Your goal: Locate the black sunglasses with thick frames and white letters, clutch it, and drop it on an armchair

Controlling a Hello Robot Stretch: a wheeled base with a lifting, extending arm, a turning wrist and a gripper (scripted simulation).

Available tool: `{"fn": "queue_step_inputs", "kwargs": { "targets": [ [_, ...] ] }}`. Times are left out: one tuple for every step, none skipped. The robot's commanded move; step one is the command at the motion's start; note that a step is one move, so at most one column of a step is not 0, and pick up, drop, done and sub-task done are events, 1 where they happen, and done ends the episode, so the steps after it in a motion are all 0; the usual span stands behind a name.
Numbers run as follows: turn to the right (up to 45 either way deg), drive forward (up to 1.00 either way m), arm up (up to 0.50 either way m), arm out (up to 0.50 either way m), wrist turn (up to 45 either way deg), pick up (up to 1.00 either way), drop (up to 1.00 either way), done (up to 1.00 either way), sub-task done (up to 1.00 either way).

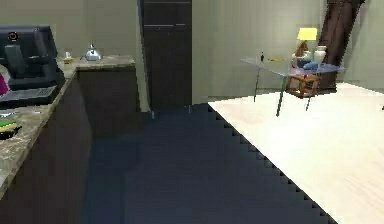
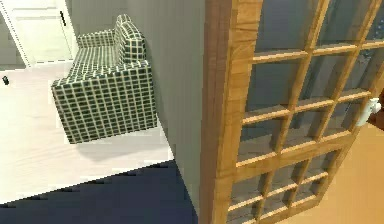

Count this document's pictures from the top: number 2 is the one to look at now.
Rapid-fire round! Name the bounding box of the green white checked armchair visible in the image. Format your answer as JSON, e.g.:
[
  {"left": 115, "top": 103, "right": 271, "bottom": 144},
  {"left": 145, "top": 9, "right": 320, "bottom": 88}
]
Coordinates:
[{"left": 50, "top": 13, "right": 158, "bottom": 145}]

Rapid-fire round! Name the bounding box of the wooden glass-paned door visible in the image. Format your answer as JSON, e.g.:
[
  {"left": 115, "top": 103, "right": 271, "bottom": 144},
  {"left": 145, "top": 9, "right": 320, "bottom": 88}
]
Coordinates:
[{"left": 198, "top": 0, "right": 384, "bottom": 224}]

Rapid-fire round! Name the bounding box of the white room door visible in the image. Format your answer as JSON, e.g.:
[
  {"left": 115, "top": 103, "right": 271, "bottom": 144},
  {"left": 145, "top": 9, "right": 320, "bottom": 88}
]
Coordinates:
[{"left": 0, "top": 0, "right": 80, "bottom": 68}]

